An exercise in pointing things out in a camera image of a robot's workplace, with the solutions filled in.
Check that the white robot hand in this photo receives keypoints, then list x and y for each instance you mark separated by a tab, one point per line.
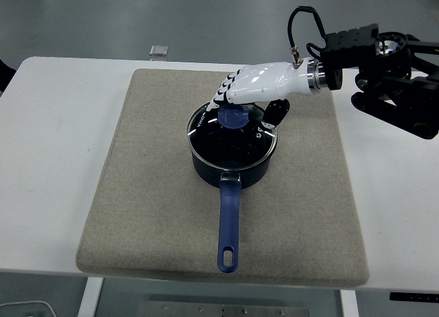
264	82

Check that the glass lid with blue knob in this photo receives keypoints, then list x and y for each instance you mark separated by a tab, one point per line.
212	145

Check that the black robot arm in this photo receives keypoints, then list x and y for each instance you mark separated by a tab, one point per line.
387	73

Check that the small silver floor plate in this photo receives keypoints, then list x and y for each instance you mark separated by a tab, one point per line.
159	49

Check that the beige fabric mat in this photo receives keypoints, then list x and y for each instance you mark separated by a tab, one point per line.
154	193

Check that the white table leg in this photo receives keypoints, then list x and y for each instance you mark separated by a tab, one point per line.
90	298
349	305

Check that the black table control panel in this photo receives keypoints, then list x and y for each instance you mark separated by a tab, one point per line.
415	297

